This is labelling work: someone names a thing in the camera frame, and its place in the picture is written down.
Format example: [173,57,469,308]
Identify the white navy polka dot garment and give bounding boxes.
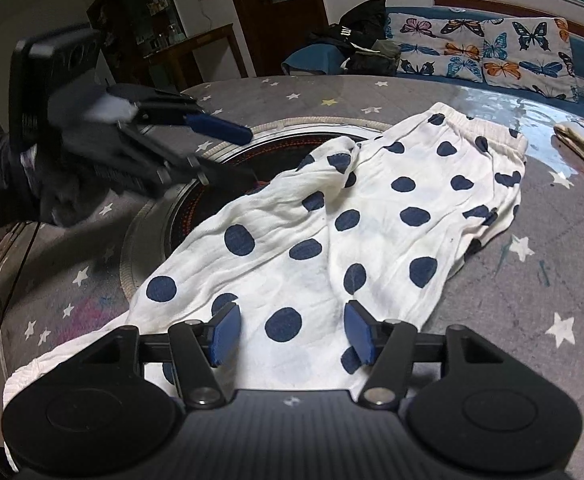
[2,101,531,411]

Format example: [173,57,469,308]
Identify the black clothes pile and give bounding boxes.
[315,0,400,77]

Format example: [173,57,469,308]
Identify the dark wooden side table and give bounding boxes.
[160,23,250,92]

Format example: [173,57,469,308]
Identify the round induction cooktop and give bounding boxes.
[119,116,389,299]

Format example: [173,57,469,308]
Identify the dark display shelf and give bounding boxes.
[88,0,187,89]

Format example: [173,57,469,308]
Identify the dark wooden door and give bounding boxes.
[233,0,328,76]

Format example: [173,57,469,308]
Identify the left butterfly print cushion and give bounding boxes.
[387,13,508,82]

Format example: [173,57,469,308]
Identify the butterfly print cushion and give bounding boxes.
[387,13,508,82]
[482,18,578,102]

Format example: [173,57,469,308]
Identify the right butterfly print cushion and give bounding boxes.
[482,18,578,102]

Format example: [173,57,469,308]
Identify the blue sofa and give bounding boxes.
[282,6,584,116]

